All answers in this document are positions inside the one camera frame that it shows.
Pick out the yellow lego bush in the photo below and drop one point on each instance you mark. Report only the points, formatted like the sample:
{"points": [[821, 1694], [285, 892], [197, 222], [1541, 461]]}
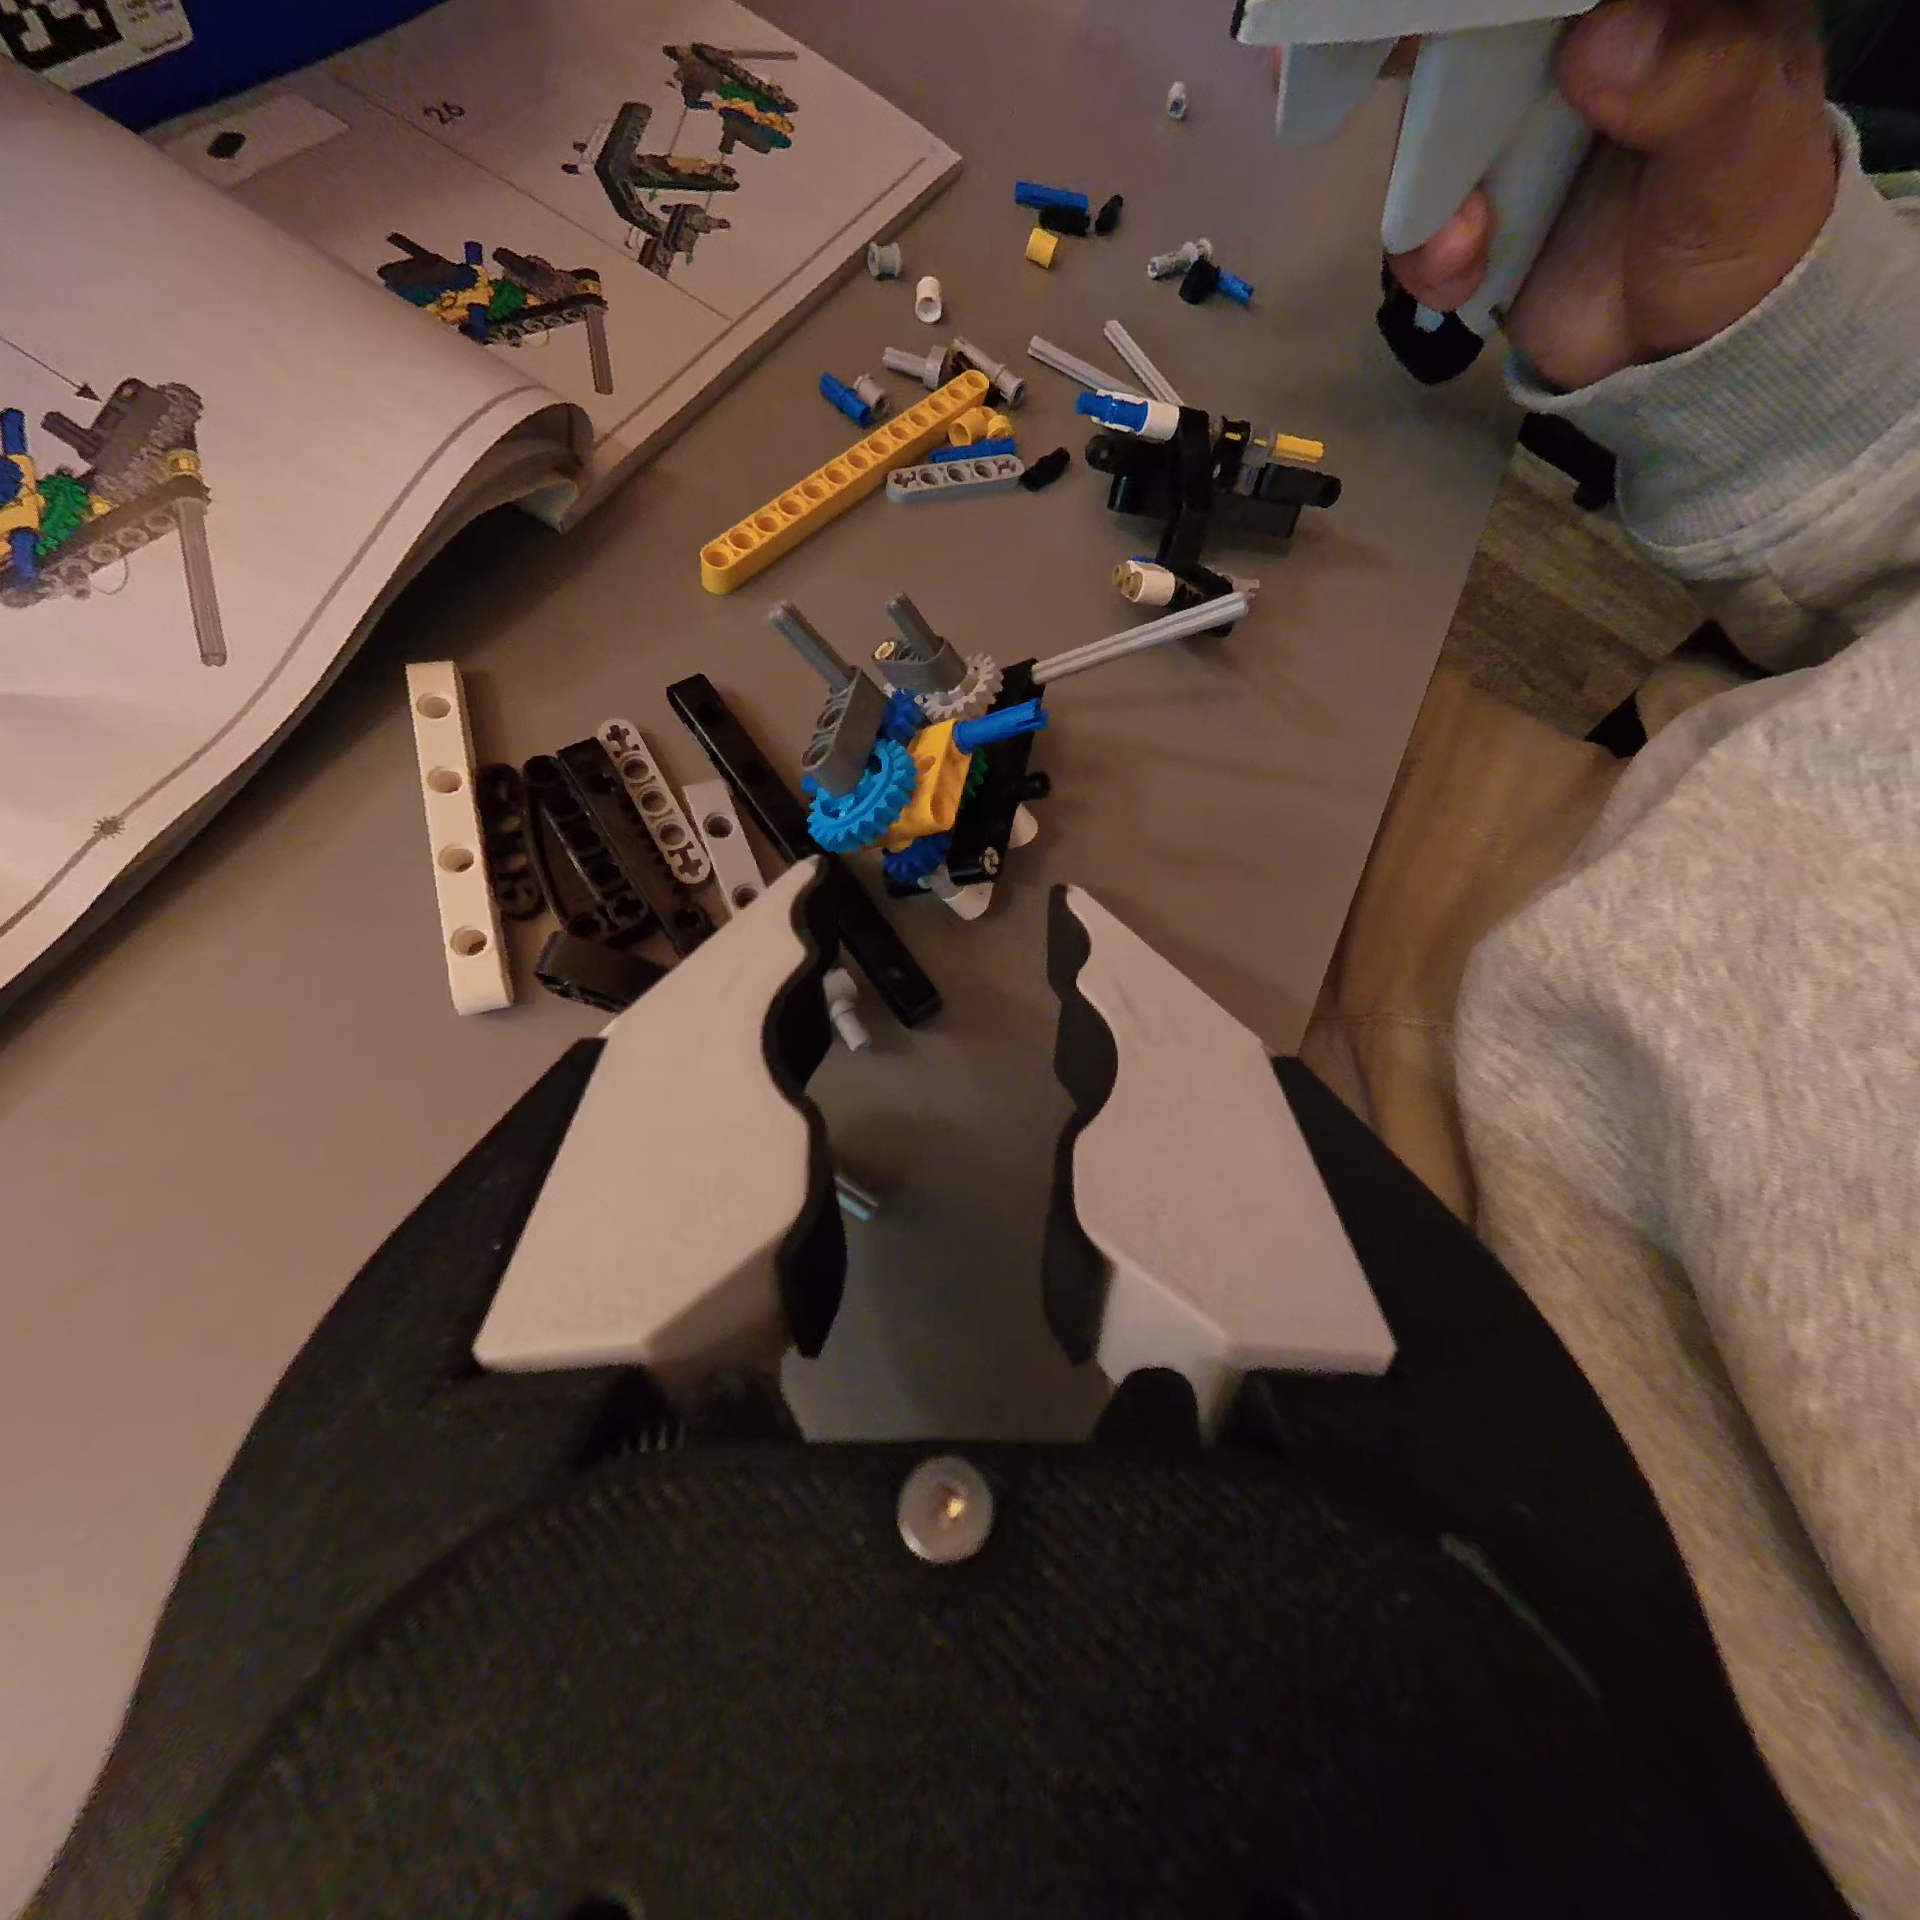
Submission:
{"points": [[1045, 248]]}

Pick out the short white lego beam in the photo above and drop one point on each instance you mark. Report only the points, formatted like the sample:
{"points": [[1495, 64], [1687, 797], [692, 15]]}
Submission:
{"points": [[727, 848]]}

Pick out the short black lego beam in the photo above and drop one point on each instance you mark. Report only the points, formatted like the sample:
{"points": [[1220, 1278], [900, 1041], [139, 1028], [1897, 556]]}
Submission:
{"points": [[514, 839]]}

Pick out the small white lego pin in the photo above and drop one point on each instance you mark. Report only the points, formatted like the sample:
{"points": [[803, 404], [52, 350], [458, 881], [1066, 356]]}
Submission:
{"points": [[850, 1020]]}

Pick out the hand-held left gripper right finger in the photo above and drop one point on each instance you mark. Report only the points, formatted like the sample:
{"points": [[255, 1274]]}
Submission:
{"points": [[1201, 1184]]}

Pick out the person's right forearm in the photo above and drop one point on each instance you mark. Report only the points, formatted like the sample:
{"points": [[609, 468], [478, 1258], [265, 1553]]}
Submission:
{"points": [[1801, 422]]}

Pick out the blue plastic bin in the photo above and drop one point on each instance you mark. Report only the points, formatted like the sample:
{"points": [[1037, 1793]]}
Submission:
{"points": [[270, 53]]}

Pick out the long yellow lego beam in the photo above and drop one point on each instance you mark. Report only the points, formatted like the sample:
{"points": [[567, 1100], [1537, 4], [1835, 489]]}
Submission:
{"points": [[841, 480]]}

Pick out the person's grey sweatshirt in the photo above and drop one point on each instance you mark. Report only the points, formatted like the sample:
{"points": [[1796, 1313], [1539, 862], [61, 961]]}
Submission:
{"points": [[1724, 1126]]}

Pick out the black lego frame assembly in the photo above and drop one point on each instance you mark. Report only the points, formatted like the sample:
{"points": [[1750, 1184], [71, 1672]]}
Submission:
{"points": [[1186, 495]]}

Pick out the black curved lego piece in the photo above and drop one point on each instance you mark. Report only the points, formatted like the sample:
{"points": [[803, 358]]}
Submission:
{"points": [[594, 972]]}

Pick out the person's right hand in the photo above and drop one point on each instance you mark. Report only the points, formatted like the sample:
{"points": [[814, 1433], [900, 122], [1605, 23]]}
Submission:
{"points": [[1694, 182]]}

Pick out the lego instruction booklet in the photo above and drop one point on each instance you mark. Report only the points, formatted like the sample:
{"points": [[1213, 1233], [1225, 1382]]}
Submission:
{"points": [[300, 452]]}

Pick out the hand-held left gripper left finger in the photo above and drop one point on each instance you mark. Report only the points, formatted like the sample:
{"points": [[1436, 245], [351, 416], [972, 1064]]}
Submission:
{"points": [[645, 1170]]}

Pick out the colourful lego gear assembly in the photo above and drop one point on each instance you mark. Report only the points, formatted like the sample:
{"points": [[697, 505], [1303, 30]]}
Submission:
{"points": [[932, 765]]}

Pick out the light grey lego axle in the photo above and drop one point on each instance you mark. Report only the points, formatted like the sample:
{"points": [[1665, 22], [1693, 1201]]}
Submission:
{"points": [[1141, 638]]}

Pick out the small black lego connector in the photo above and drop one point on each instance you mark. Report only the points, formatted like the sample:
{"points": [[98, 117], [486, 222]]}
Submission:
{"points": [[1201, 281]]}

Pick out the short light grey lego beam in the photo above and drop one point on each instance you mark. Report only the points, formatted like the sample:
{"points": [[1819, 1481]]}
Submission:
{"points": [[954, 477]]}

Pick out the long black lego beam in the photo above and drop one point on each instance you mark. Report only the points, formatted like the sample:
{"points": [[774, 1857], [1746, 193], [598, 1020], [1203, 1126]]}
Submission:
{"points": [[735, 765]]}

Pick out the light grey lego pin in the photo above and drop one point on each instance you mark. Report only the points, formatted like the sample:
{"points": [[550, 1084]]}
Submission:
{"points": [[1179, 258]]}

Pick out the small yellow lego connector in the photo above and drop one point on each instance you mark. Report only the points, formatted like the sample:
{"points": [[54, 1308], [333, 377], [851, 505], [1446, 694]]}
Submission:
{"points": [[985, 428]]}

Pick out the light grey lego bush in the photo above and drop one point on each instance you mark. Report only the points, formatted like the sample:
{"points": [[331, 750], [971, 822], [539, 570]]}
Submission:
{"points": [[886, 258]]}

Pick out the light grey thin lego liftarm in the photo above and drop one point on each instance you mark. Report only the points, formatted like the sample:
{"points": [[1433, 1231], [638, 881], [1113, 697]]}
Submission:
{"points": [[649, 797]]}

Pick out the dark grey lego axle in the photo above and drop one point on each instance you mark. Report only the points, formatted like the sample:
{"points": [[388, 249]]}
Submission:
{"points": [[1074, 364], [1141, 360]]}

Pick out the white lego bush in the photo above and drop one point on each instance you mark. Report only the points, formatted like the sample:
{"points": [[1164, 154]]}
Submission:
{"points": [[932, 300]]}

